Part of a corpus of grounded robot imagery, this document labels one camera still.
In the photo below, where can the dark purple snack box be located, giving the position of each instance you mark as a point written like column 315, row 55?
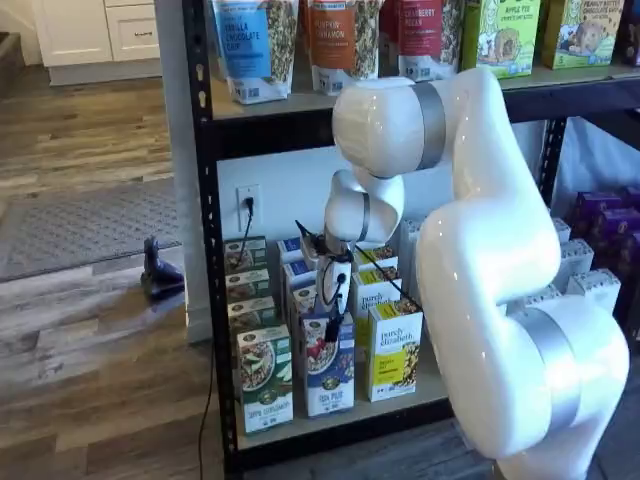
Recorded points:
column 631, row 35

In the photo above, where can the white wall outlet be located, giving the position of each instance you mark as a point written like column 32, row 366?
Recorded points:
column 248, row 192

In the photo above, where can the white box with patterned top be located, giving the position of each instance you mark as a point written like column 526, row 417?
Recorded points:
column 415, row 245
column 561, row 230
column 595, row 290
column 575, row 265

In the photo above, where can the blue and white cereal box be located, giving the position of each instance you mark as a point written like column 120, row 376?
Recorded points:
column 300, row 275
column 302, row 300
column 330, row 375
column 292, row 247

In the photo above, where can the green apple pie bites box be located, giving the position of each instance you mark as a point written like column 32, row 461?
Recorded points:
column 500, row 40

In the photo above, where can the red cranberry pecan granola bag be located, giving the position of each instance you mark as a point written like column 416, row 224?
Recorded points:
column 425, row 40

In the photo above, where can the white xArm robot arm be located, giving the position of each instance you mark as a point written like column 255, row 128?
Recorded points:
column 475, row 250

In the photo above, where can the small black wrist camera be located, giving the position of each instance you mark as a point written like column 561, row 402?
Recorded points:
column 312, row 245

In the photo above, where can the orange pumpkin cinnamon granola bag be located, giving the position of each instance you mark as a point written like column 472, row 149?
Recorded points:
column 335, row 50

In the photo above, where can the yellow and white granola box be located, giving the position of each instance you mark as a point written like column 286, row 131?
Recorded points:
column 380, row 257
column 372, row 300
column 395, row 355

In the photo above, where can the black metal shelf unit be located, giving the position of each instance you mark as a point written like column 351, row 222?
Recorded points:
column 200, row 150

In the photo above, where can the grey floor mat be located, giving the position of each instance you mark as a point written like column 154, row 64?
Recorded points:
column 75, row 230

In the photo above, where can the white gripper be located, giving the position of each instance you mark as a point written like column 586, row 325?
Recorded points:
column 330, row 290

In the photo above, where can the blue vanilla chocolate granola bag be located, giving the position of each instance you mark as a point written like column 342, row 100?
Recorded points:
column 245, row 45

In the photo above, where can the white cabinet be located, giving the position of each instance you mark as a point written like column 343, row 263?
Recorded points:
column 75, row 35

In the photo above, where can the green peanut butter bites box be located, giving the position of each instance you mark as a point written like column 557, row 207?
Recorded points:
column 580, row 35

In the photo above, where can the green and white cereal box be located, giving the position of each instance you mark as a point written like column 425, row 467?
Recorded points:
column 247, row 285
column 250, row 312
column 245, row 252
column 265, row 385

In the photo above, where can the purple object on floor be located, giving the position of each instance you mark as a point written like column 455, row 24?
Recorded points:
column 160, row 280

